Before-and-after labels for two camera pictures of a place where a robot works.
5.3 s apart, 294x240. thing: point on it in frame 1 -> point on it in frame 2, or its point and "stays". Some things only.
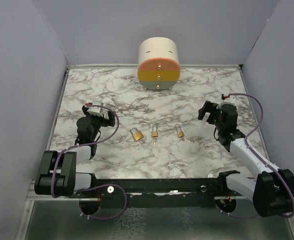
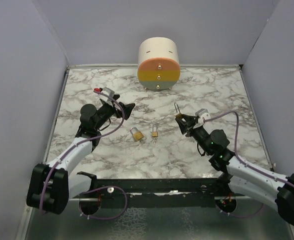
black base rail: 154,193 stays
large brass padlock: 138,135 stays
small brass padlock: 180,133 -> 180,114
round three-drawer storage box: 158,67 stays
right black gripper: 208,107 -> 183,124
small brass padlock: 154,134 stays
